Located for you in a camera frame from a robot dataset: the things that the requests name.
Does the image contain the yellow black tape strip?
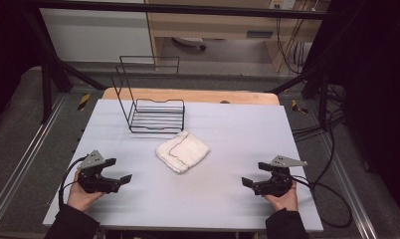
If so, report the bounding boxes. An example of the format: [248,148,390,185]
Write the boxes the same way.
[77,93,92,112]
[291,99,309,115]

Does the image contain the white wall outlet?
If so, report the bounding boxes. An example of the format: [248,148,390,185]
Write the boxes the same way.
[269,0,297,10]

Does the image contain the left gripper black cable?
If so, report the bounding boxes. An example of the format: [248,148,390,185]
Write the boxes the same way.
[58,154,90,209]

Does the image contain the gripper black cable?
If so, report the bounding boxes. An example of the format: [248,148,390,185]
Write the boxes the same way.
[292,174,353,229]
[58,154,90,209]

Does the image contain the black metal crossbar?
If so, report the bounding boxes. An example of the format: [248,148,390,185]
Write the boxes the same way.
[25,0,341,21]

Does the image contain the person's right hand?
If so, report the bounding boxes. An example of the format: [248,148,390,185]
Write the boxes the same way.
[263,180,300,212]

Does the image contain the white towel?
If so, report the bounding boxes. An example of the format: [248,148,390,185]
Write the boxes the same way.
[154,129,212,175]

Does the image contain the person's left hand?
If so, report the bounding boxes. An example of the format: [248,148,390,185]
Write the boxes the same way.
[67,169,106,213]

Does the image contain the hanging desk cables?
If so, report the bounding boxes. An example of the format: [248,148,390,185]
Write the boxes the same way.
[276,16,310,76]

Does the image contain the white power strip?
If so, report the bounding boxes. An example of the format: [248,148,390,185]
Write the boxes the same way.
[172,36,208,52]

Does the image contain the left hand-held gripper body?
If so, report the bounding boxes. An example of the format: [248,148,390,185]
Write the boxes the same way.
[77,149,121,195]

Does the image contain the light wooden desk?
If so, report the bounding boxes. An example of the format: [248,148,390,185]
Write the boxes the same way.
[144,0,331,73]

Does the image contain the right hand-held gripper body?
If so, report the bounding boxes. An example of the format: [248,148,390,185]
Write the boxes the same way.
[253,154,308,198]

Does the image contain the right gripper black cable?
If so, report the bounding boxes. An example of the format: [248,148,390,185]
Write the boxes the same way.
[292,174,353,229]

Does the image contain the black wire rack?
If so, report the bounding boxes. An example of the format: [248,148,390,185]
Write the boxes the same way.
[110,55,186,134]

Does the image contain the pale lavender table mat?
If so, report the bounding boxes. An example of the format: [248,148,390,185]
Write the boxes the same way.
[42,99,324,233]

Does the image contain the black metal stand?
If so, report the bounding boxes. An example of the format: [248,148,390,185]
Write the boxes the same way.
[271,63,335,130]
[25,9,106,123]

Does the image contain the bundle of black floor cables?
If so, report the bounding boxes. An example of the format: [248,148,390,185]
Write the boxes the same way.
[292,83,346,142]

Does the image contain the white cabinet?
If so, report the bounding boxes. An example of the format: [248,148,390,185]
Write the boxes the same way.
[39,7,155,63]

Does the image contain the aluminium rail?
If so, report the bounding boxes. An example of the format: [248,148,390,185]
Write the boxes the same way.
[0,94,68,230]
[306,99,378,239]

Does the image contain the wooden table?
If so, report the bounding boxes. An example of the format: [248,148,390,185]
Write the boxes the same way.
[101,87,281,107]

